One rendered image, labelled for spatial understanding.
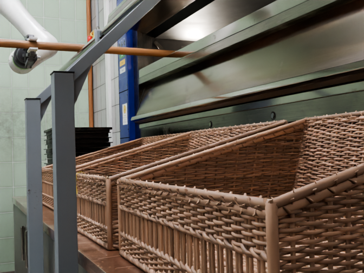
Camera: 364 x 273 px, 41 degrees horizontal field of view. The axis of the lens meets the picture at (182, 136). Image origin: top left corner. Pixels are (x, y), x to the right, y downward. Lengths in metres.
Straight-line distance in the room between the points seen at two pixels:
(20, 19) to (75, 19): 0.99
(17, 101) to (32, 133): 1.65
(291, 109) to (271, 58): 0.18
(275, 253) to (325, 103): 0.73
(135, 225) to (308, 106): 0.55
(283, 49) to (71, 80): 0.59
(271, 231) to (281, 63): 0.87
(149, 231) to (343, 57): 0.58
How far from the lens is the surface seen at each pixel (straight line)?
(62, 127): 1.00
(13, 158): 3.10
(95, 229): 1.15
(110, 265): 0.91
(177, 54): 1.92
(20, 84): 3.13
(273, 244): 0.48
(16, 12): 2.35
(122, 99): 2.48
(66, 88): 1.01
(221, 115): 1.58
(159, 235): 0.77
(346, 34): 1.15
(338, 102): 1.14
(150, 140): 2.14
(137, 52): 2.01
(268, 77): 1.34
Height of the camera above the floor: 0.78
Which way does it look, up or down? 2 degrees up
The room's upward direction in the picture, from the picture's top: 2 degrees counter-clockwise
